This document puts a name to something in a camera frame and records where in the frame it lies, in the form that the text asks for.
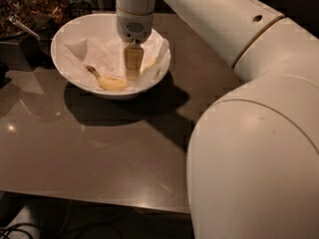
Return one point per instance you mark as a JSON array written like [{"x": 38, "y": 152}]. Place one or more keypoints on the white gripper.
[{"x": 134, "y": 26}]

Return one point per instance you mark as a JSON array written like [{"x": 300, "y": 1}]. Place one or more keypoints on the yellow banana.
[{"x": 119, "y": 84}]

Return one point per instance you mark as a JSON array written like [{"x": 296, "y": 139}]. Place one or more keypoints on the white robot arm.
[{"x": 253, "y": 156}]

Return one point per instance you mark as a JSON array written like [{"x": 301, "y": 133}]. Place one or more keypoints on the white ceramic bowl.
[{"x": 101, "y": 26}]

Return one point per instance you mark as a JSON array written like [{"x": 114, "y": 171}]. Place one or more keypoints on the white paper napkin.
[{"x": 108, "y": 59}]

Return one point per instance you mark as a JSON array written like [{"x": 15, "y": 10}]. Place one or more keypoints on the glass jar with snacks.
[{"x": 19, "y": 9}]

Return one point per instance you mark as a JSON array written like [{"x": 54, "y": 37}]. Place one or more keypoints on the metal spoon handle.
[{"x": 17, "y": 22}]

